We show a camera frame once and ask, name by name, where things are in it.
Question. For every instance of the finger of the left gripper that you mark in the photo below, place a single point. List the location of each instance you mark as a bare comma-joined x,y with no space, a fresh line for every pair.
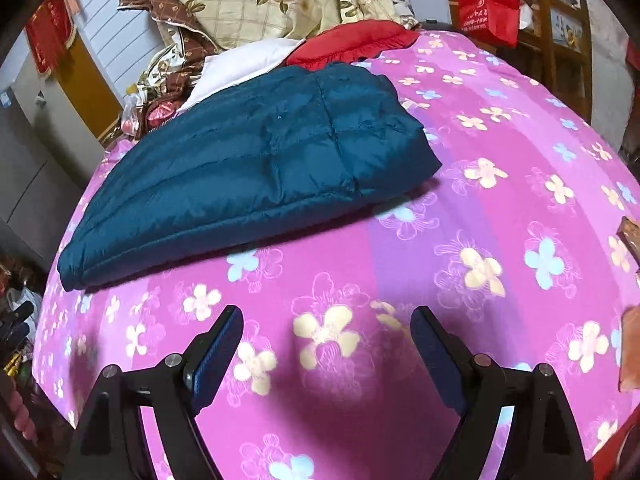
14,329

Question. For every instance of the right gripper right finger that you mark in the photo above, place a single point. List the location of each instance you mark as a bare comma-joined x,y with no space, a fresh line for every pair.
543,440

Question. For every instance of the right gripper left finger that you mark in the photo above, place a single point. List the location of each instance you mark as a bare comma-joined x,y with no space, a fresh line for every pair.
110,442

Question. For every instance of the dark teal down jacket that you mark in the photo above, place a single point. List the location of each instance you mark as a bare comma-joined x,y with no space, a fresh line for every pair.
278,154

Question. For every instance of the orange leather pouch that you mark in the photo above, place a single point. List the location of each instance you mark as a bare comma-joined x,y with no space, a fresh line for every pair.
630,359

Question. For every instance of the grey refrigerator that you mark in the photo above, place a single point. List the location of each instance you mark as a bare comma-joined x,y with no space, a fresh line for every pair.
48,155

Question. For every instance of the pink floral bed sheet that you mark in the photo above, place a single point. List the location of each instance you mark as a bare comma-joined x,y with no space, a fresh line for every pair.
514,248

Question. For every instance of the brown snack packet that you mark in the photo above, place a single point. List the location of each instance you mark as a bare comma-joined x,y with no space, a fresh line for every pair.
629,233

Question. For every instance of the clear plastic bag with red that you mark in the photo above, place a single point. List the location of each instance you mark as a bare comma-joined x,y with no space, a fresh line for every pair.
141,116

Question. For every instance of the white pillow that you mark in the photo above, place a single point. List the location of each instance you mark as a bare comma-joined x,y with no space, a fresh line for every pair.
239,65

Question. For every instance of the cream floral rose quilt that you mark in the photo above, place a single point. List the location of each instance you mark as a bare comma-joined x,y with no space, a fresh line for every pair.
194,29

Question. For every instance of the wooden chair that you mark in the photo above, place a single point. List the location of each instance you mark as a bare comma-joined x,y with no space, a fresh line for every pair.
559,46

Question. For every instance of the red shopping bag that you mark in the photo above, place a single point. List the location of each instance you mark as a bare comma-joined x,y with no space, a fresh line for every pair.
494,22

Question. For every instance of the red cushion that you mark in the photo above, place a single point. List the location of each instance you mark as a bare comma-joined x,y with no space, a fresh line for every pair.
351,42

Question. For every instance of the red hanging wall ornament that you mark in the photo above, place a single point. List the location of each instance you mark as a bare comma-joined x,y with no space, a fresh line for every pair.
50,32

